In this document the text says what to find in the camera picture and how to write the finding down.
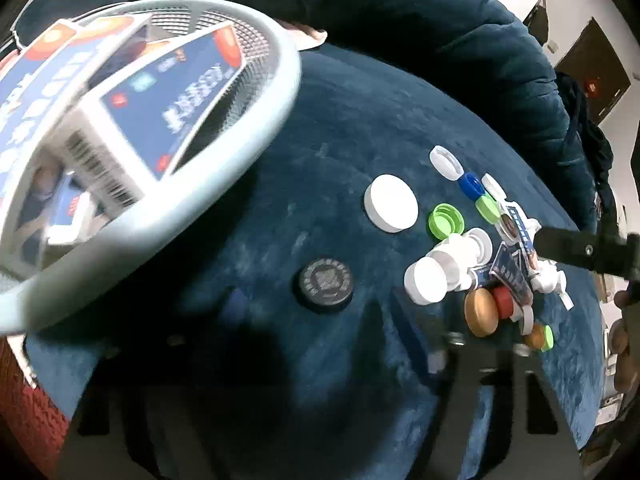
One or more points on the brown wooden door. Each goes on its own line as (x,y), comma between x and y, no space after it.
(595,80)

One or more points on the blue white ointment tube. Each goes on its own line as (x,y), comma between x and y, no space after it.
(517,227)

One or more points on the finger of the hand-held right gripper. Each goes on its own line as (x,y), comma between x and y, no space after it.
(575,250)

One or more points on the pink towel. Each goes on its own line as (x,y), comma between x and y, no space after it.
(307,35)

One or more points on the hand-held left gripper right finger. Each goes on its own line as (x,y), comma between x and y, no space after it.
(415,330)

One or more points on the red patterned cloth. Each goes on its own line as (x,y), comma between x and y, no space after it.
(30,410)

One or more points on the small white blue medicine box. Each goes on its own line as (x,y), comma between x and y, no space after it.
(70,210)

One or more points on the person's right hand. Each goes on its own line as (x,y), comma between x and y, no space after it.
(622,340)

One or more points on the dark hanging clothes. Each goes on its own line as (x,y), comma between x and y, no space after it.
(585,130)

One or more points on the large white round lid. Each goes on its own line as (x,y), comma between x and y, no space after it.
(391,203)

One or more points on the round dark embossed lid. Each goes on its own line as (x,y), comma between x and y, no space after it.
(326,285)

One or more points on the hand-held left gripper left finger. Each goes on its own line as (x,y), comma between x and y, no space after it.
(150,410)

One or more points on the blue orange ointment box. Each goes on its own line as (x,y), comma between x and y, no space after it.
(50,75)
(185,95)

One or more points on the gold round lid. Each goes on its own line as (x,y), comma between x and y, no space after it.
(480,312)

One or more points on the pile of plastic bottle caps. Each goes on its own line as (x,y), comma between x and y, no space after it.
(427,280)

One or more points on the dark blue rolled quilt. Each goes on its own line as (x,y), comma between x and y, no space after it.
(425,25)

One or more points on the blue plastic mesh basket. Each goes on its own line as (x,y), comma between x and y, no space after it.
(280,125)

